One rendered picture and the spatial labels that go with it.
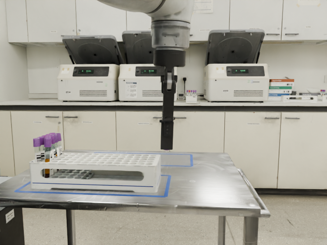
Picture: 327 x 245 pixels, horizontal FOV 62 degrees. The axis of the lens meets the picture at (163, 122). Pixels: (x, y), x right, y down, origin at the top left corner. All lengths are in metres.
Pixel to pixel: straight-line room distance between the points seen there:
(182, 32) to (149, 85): 1.97
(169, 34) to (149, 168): 0.30
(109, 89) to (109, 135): 0.44
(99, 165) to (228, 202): 0.29
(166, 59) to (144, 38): 2.22
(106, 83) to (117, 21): 0.70
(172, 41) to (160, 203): 0.34
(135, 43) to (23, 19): 1.18
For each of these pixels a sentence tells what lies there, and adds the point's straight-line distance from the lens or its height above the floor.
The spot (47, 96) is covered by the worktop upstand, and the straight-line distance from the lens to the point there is 3.52.
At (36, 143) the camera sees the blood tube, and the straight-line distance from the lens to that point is 0.70.
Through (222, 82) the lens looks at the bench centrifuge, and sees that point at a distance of 2.60.
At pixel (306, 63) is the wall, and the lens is 3.51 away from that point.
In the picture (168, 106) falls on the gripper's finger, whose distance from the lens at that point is 0.62.
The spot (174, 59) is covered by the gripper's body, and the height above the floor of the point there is 1.12.
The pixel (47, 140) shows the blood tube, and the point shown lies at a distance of 0.68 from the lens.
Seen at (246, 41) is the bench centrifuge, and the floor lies 1.49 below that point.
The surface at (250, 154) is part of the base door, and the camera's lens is 2.73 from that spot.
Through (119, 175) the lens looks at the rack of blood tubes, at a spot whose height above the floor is 0.83.
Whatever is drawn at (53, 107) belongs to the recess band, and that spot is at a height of 0.84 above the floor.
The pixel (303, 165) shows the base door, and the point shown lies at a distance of 2.92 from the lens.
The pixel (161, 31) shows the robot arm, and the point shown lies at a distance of 0.63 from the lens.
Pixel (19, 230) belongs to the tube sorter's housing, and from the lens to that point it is 1.16.
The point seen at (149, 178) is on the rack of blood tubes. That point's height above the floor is 0.85.
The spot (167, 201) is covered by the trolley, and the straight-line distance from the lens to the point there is 0.59.
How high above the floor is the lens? 1.06
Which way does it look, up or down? 8 degrees down
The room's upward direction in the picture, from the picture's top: straight up
